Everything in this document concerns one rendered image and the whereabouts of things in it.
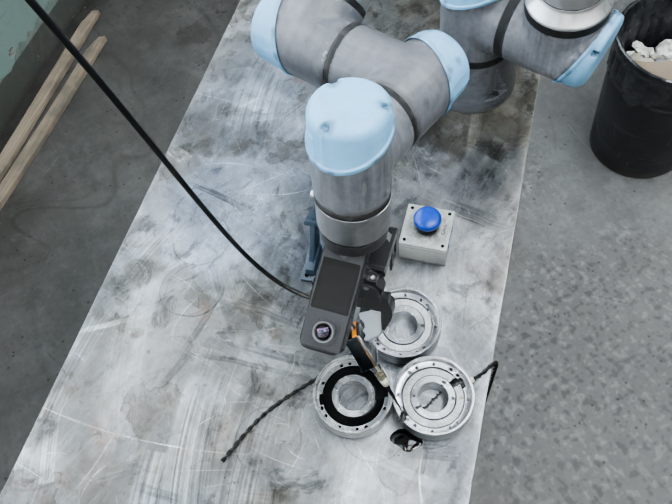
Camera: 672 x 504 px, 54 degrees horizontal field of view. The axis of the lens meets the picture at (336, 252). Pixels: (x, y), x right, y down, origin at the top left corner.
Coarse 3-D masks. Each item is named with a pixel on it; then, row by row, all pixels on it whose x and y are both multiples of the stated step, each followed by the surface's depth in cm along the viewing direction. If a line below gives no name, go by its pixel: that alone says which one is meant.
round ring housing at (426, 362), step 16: (416, 368) 88; (448, 368) 87; (400, 384) 87; (416, 384) 86; (432, 384) 87; (448, 384) 86; (400, 400) 86; (416, 400) 85; (448, 400) 85; (464, 400) 86; (432, 416) 84; (464, 416) 84; (416, 432) 83; (432, 432) 84; (448, 432) 82
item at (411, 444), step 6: (396, 432) 86; (402, 432) 86; (408, 432) 86; (390, 438) 86; (396, 438) 86; (402, 438) 86; (408, 438) 86; (414, 438) 86; (420, 438) 86; (396, 444) 86; (402, 444) 85; (408, 444) 85; (414, 444) 85; (420, 444) 85; (408, 450) 85
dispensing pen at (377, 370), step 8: (352, 328) 81; (352, 344) 80; (360, 344) 79; (352, 352) 80; (360, 352) 80; (360, 360) 80; (368, 360) 80; (368, 368) 81; (376, 368) 82; (376, 376) 83; (384, 376) 83; (384, 384) 83; (392, 392) 84; (400, 408) 84
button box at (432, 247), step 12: (408, 216) 97; (444, 216) 97; (408, 228) 96; (444, 228) 96; (408, 240) 95; (420, 240) 95; (432, 240) 95; (444, 240) 95; (408, 252) 97; (420, 252) 96; (432, 252) 95; (444, 252) 94; (444, 264) 97
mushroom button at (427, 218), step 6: (420, 210) 94; (426, 210) 94; (432, 210) 94; (414, 216) 94; (420, 216) 94; (426, 216) 94; (432, 216) 94; (438, 216) 94; (414, 222) 94; (420, 222) 93; (426, 222) 93; (432, 222) 93; (438, 222) 93; (420, 228) 94; (426, 228) 93; (432, 228) 93
